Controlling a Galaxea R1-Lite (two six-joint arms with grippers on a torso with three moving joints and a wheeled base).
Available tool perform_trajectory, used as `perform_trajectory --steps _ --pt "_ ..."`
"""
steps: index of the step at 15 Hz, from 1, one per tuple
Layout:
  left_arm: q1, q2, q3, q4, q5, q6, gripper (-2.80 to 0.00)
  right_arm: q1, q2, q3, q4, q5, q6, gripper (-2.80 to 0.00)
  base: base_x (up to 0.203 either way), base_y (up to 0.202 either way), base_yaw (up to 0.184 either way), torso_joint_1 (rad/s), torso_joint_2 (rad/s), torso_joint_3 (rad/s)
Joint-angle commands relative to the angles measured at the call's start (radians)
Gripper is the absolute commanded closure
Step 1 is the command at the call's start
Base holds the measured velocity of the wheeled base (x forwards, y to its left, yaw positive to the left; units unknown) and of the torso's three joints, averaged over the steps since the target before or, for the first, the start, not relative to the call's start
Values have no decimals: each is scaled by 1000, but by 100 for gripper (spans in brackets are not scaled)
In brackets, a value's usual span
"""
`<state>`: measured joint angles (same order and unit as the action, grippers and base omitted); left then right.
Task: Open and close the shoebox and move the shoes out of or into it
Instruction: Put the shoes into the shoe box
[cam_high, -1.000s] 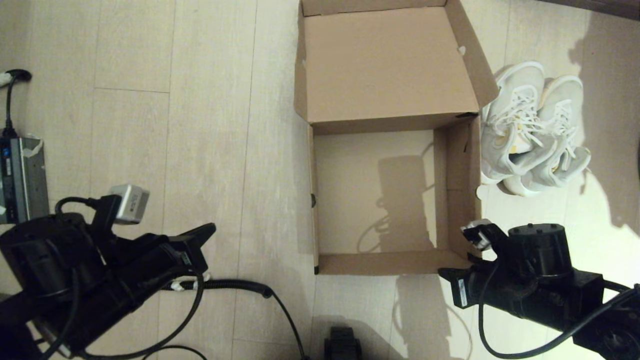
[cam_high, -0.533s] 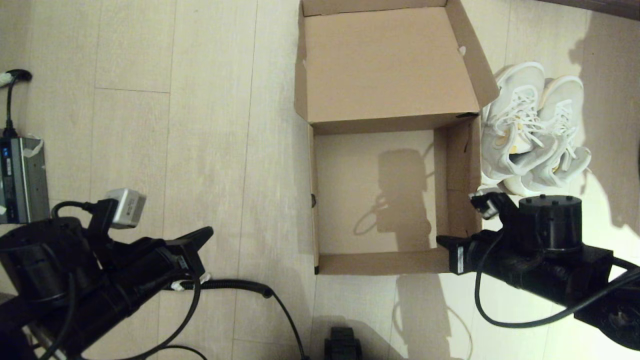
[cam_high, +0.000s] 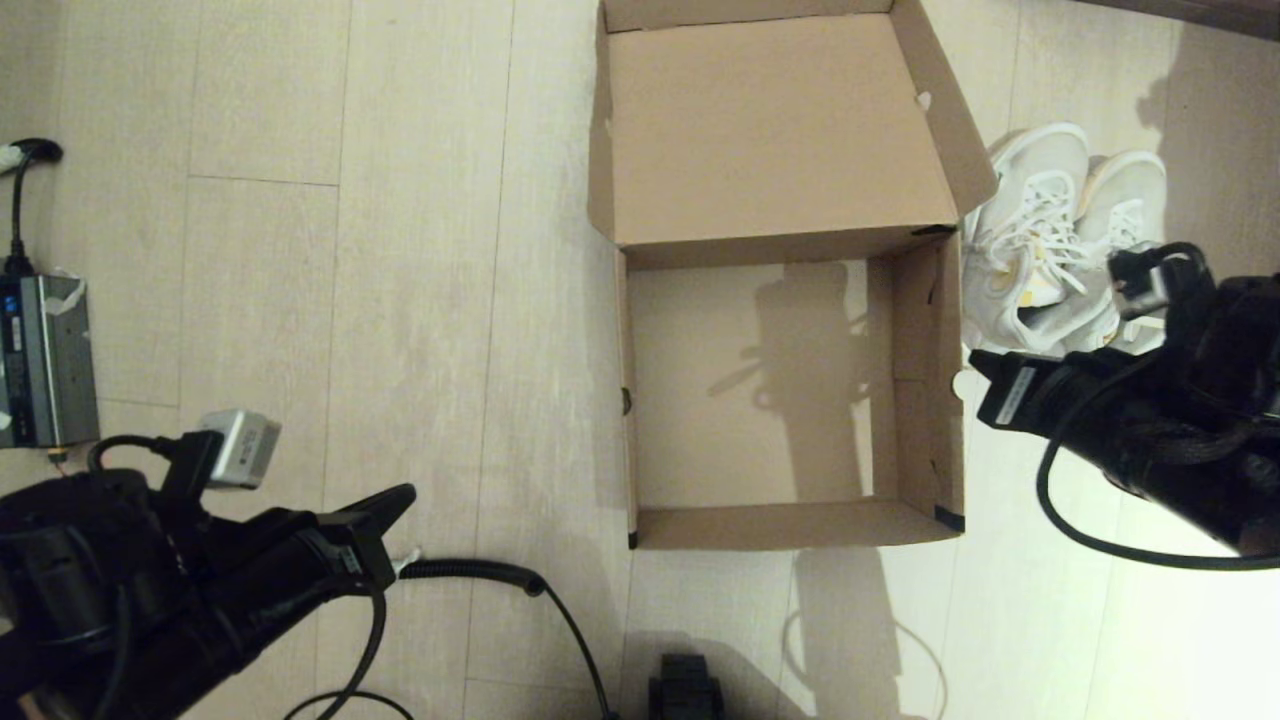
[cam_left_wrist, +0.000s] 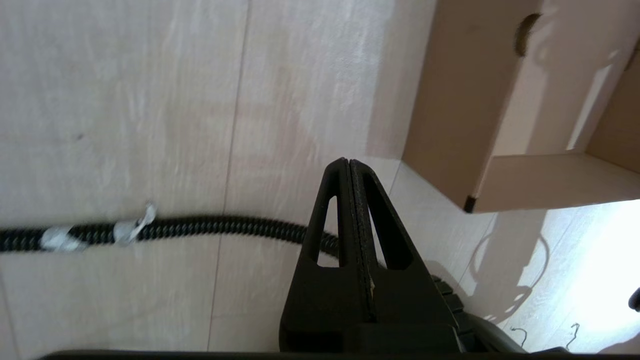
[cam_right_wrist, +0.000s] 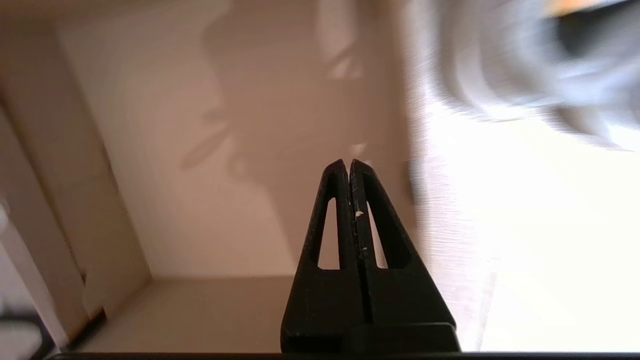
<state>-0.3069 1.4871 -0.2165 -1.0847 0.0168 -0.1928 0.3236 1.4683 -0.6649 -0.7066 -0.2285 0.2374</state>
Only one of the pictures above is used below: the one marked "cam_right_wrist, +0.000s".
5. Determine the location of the white lace-up sneaker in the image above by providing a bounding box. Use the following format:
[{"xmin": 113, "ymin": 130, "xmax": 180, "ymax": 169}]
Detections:
[{"xmin": 414, "ymin": 0, "xmax": 640, "ymax": 152}]

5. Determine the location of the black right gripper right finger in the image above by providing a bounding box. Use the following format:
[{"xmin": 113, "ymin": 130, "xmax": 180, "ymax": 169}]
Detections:
[{"xmin": 349, "ymin": 159, "xmax": 462, "ymax": 352}]

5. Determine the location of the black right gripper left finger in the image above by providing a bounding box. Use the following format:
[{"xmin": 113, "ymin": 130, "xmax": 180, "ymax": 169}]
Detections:
[{"xmin": 280, "ymin": 159, "xmax": 372, "ymax": 352}]

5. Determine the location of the brown cardboard shoe box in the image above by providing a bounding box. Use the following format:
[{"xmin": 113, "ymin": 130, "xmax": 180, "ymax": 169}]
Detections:
[{"xmin": 0, "ymin": 0, "xmax": 428, "ymax": 354}]

